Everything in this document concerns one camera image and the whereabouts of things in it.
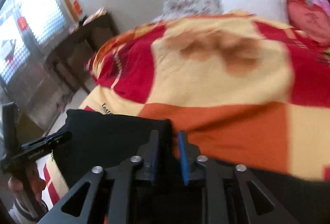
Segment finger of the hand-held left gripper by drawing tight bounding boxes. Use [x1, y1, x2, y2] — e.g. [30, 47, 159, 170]
[21, 132, 73, 155]

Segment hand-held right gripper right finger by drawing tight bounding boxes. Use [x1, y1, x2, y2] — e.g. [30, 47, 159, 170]
[178, 130, 292, 224]

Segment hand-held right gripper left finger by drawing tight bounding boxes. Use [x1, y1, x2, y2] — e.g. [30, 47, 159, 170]
[39, 130, 161, 224]

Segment black pants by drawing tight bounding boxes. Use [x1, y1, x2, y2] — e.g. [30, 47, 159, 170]
[52, 109, 176, 190]

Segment person's left hand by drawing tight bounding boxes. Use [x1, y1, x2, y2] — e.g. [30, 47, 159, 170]
[8, 162, 46, 204]

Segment red yellow orange checked blanket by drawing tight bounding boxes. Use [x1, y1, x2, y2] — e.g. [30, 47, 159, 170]
[42, 9, 330, 207]

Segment dark wooden desk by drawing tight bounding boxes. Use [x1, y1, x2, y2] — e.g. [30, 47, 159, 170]
[46, 13, 119, 94]

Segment window with patterned glass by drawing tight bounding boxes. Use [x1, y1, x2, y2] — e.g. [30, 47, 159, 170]
[0, 0, 71, 86]

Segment white pillow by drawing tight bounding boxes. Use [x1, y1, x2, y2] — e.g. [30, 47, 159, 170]
[215, 0, 288, 24]

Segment red heart pillow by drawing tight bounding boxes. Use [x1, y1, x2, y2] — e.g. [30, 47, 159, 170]
[286, 0, 330, 45]

